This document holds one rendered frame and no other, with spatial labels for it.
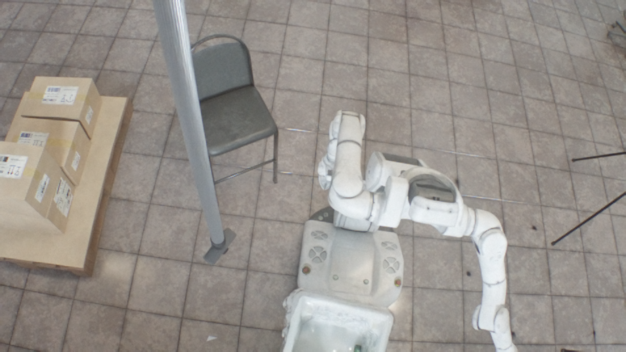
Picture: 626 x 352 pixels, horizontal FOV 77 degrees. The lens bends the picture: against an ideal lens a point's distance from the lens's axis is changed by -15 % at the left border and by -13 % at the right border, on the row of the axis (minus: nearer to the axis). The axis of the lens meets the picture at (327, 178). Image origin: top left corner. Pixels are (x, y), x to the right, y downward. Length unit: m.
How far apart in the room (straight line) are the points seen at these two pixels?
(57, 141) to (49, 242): 0.59
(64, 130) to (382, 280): 2.00
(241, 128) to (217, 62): 0.37
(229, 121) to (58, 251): 1.26
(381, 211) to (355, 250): 1.22
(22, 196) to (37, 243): 0.53
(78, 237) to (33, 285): 0.43
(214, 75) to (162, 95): 0.93
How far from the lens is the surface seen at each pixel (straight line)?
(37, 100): 3.07
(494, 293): 1.49
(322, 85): 3.35
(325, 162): 1.94
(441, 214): 1.19
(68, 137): 2.81
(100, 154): 2.99
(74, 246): 2.78
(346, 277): 2.41
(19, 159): 2.54
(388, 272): 2.41
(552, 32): 4.81
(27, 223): 2.80
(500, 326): 1.50
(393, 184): 1.23
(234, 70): 2.47
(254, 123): 2.37
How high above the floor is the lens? 2.60
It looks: 62 degrees down
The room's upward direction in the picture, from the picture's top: 17 degrees clockwise
